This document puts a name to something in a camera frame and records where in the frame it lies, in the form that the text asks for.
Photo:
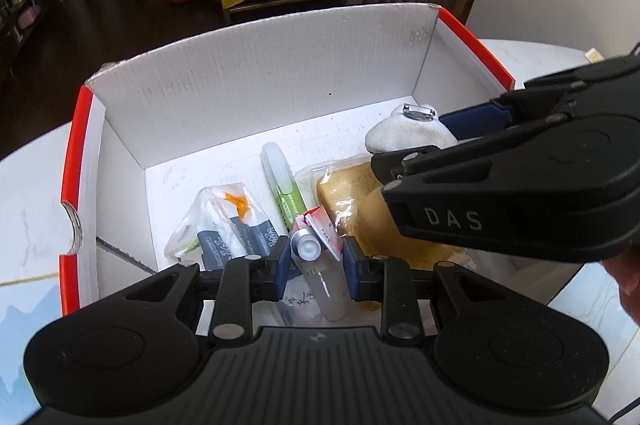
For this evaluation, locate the dark wooden television cabinet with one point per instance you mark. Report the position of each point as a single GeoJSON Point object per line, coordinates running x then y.
{"type": "Point", "coordinates": [30, 15]}

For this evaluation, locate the paper slip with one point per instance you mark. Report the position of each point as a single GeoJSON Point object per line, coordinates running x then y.
{"type": "Point", "coordinates": [595, 54]}

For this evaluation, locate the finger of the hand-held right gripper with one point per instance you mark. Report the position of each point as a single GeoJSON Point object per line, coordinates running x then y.
{"type": "Point", "coordinates": [415, 165]}
{"type": "Point", "coordinates": [475, 117]}

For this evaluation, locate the bagged bread slice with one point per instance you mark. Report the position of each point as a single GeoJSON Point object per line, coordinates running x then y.
{"type": "Point", "coordinates": [340, 195]}

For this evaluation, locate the person's right hand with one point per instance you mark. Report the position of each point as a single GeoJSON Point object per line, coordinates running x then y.
{"type": "Point", "coordinates": [630, 280]}

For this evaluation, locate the pink bag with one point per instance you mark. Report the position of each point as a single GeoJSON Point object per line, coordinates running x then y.
{"type": "Point", "coordinates": [27, 16]}

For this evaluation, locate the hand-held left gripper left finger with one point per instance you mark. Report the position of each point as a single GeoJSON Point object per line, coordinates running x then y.
{"type": "Point", "coordinates": [277, 270]}

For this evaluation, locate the red cardboard box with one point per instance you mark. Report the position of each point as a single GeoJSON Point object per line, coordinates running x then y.
{"type": "Point", "coordinates": [250, 80]}

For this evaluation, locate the tissue packet grey label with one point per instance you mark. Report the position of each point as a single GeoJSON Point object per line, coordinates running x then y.
{"type": "Point", "coordinates": [217, 250]}

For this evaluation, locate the translucent bag with green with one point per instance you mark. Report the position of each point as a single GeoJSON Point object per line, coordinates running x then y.
{"type": "Point", "coordinates": [182, 240]}

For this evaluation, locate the tissue packet with orange print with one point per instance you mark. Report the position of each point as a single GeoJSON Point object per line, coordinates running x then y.
{"type": "Point", "coordinates": [250, 225]}

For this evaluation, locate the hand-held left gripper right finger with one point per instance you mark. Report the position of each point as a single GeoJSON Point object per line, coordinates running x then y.
{"type": "Point", "coordinates": [354, 270]}

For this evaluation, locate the green and white pen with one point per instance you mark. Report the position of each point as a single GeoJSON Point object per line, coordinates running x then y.
{"type": "Point", "coordinates": [287, 200]}

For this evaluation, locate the white plush rabbit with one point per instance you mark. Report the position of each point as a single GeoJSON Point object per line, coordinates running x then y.
{"type": "Point", "coordinates": [395, 132]}

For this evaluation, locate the red and white tube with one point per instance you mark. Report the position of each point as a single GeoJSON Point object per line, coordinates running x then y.
{"type": "Point", "coordinates": [320, 255]}

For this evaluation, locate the tan squishy toy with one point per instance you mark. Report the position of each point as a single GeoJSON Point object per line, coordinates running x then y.
{"type": "Point", "coordinates": [372, 215]}

